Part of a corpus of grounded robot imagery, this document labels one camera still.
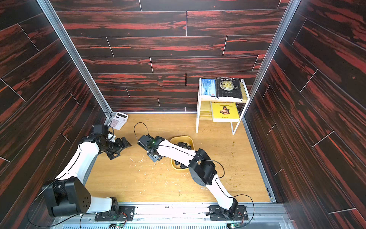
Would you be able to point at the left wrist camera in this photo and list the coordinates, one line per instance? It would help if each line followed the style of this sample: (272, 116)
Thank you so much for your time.
(102, 130)

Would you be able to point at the black hardcover book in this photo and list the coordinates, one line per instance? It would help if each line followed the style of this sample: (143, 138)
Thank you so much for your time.
(228, 89)

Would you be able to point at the white calculator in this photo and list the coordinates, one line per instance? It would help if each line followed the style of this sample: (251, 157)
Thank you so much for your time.
(118, 120)

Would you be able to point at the white wire shelf rack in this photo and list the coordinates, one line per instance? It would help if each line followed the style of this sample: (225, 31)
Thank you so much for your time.
(204, 108)

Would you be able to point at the yellow paperback book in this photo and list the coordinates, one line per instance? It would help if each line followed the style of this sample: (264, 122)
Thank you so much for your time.
(224, 112)

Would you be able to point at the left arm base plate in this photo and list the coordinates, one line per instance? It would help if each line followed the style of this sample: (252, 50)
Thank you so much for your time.
(122, 214)

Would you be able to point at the blue white book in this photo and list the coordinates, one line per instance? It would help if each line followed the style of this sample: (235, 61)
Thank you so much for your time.
(208, 87)

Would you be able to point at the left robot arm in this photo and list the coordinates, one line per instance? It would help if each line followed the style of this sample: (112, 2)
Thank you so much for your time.
(67, 194)

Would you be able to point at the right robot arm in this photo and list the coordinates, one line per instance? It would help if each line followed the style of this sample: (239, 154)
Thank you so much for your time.
(201, 168)

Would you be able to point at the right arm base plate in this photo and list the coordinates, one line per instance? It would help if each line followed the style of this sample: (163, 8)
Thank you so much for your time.
(216, 213)

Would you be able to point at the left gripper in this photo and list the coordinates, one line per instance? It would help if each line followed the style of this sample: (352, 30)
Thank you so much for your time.
(121, 146)

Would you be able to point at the yellow storage tray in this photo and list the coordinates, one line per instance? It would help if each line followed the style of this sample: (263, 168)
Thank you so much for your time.
(185, 142)

